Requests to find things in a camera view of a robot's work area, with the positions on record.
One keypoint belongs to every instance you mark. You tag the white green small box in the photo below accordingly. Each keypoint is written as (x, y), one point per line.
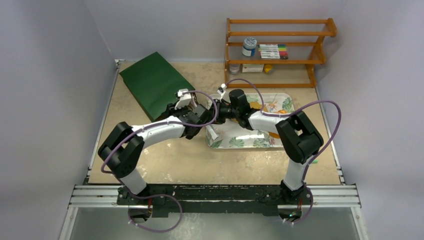
(252, 68)

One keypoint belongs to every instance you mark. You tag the green paper bag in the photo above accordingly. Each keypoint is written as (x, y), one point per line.
(154, 82)

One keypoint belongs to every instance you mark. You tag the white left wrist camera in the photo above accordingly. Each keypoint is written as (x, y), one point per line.
(184, 98)

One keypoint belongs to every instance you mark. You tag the small grey jar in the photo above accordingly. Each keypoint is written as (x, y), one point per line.
(234, 68)

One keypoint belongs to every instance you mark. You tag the brown fake bread slice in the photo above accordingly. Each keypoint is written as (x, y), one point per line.
(258, 105)

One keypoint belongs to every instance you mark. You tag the blue jar patterned lid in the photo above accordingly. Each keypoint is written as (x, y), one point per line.
(249, 46)

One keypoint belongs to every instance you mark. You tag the orange fake bread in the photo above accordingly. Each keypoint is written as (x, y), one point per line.
(280, 112)

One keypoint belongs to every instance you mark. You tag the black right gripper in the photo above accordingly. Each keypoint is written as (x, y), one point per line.
(216, 110)

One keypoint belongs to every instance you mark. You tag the orange wooden shelf rack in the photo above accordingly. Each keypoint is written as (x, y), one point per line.
(304, 39)

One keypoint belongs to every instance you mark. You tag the metal tongs white grips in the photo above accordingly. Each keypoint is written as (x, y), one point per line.
(210, 129)

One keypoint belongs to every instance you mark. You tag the small yellow object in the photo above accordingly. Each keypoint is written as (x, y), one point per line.
(268, 68)

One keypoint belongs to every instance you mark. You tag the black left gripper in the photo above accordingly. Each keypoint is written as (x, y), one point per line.
(170, 110)

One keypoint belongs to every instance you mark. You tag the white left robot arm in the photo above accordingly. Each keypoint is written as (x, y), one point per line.
(122, 148)

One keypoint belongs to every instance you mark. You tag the set of coloured markers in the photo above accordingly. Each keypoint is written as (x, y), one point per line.
(273, 51)

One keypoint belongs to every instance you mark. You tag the leaf pattern serving tray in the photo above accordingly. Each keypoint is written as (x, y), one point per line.
(232, 136)

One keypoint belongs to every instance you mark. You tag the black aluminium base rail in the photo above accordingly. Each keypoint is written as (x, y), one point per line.
(160, 200)

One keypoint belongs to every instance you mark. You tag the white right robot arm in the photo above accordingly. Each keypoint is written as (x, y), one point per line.
(299, 137)

